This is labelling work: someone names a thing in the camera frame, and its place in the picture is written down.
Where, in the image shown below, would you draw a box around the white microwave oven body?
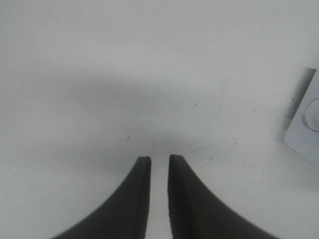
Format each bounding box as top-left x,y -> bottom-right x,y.
284,71 -> 319,164

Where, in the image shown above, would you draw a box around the round door release button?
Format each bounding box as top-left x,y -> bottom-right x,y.
305,98 -> 319,132

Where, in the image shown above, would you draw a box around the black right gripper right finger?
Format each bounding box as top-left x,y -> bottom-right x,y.
169,154 -> 274,239

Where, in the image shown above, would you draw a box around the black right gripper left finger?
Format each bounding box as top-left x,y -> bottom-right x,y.
55,156 -> 151,239

